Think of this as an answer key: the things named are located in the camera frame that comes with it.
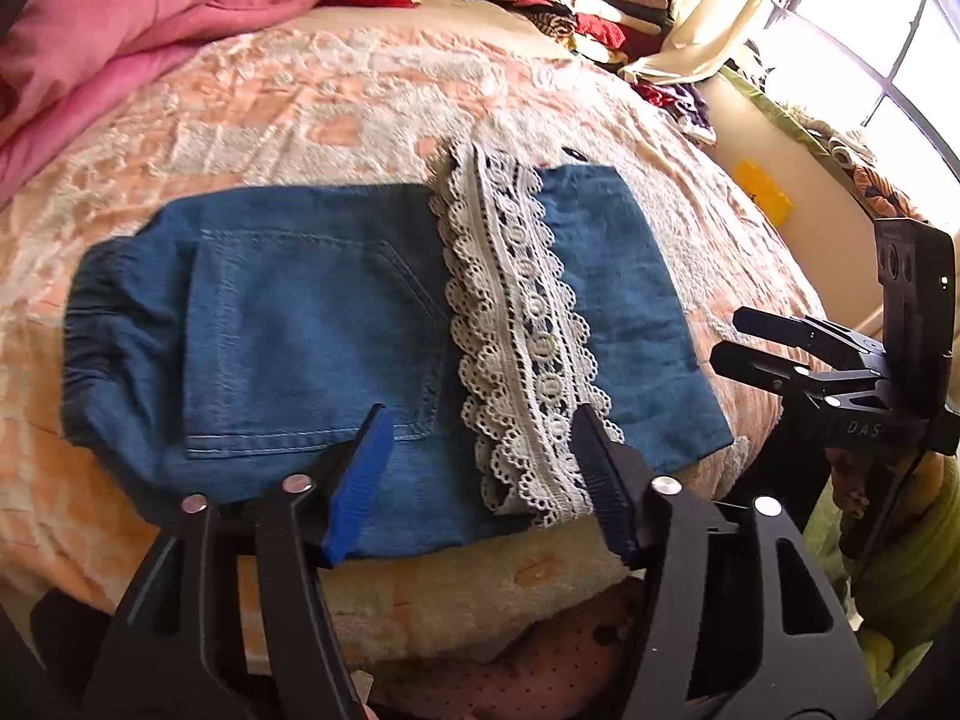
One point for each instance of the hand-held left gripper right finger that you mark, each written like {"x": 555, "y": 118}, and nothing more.
{"x": 607, "y": 487}

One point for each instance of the heap of purple clothes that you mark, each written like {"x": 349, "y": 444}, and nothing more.
{"x": 679, "y": 109}

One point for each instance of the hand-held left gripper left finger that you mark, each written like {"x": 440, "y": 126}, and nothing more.
{"x": 360, "y": 495}

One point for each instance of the window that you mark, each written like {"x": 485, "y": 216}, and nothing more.
{"x": 885, "y": 37}

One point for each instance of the person's pink dotted clothing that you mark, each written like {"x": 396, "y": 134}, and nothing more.
{"x": 525, "y": 671}

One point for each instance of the yellow flat packet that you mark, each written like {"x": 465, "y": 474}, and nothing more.
{"x": 763, "y": 191}

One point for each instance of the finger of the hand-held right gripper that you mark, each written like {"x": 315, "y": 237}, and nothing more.
{"x": 780, "y": 375}
{"x": 795, "y": 326}

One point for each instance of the peach floral bedspread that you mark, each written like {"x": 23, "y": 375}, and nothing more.
{"x": 300, "y": 112}

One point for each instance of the pile of folded clothes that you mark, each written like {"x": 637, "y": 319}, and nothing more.
{"x": 585, "y": 7}

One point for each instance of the pink quilt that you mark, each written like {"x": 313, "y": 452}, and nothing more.
{"x": 112, "y": 30}

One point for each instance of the blue denim lace-trimmed pants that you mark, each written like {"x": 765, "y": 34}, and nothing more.
{"x": 300, "y": 345}

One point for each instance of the green windowsill cloth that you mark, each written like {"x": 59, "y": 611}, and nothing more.
{"x": 787, "y": 124}

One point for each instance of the cream curtain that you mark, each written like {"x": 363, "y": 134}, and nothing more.
{"x": 720, "y": 7}

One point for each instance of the beige bed sheet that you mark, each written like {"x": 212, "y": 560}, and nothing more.
{"x": 465, "y": 19}

